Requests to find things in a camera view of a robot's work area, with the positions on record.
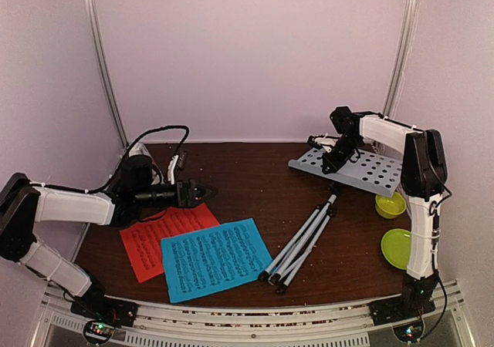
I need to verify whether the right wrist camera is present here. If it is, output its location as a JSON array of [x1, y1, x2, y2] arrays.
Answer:
[[307, 133, 339, 153]]

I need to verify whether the blue sheet music page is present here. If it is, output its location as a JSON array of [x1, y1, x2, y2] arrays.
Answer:
[[161, 218, 272, 304]]

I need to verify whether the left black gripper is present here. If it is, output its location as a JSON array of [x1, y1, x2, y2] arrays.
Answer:
[[135, 178, 218, 209]]

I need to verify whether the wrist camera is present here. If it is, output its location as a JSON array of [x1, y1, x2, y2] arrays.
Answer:
[[307, 133, 339, 153], [167, 150, 188, 185]]

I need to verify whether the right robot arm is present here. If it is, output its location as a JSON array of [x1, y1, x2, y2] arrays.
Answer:
[[323, 106, 452, 318]]

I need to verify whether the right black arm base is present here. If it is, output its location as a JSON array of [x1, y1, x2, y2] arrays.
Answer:
[[368, 275, 438, 326]]

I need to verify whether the yellow-green plastic bowl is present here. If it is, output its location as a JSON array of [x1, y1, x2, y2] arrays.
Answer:
[[375, 192, 407, 219]]

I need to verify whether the aluminium corner post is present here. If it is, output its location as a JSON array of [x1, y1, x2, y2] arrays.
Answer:
[[84, 0, 128, 147], [383, 0, 420, 118]]

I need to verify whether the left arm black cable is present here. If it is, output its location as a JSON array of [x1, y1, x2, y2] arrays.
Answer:
[[100, 125, 191, 194]]

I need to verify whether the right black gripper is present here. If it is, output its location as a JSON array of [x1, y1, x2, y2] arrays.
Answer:
[[322, 134, 363, 174]]

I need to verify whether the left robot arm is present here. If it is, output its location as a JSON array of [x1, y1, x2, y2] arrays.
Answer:
[[1, 155, 216, 319]]

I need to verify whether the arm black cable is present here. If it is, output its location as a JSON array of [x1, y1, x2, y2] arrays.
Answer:
[[100, 125, 191, 194], [418, 184, 452, 340]]

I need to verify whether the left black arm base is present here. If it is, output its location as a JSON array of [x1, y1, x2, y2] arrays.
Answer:
[[70, 285, 138, 327]]

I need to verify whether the right aluminium corner post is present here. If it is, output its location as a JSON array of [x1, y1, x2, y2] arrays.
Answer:
[[383, 0, 420, 118]]

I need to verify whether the yellow-green plastic plate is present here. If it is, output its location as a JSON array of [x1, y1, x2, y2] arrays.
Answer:
[[381, 228, 411, 271]]

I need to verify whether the red sheet music page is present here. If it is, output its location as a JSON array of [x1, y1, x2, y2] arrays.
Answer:
[[120, 204, 219, 284]]

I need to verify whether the white wedge-shaped holder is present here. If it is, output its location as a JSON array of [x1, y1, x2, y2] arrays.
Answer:
[[127, 142, 163, 184]]

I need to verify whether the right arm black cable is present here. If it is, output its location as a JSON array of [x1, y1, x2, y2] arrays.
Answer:
[[418, 184, 452, 340]]

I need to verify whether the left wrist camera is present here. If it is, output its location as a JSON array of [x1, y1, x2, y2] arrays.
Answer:
[[167, 150, 188, 185]]

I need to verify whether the white folding music stand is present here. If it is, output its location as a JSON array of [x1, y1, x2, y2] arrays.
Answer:
[[258, 148, 402, 294]]

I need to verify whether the left aluminium corner post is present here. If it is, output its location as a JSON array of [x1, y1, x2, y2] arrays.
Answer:
[[84, 0, 128, 147]]

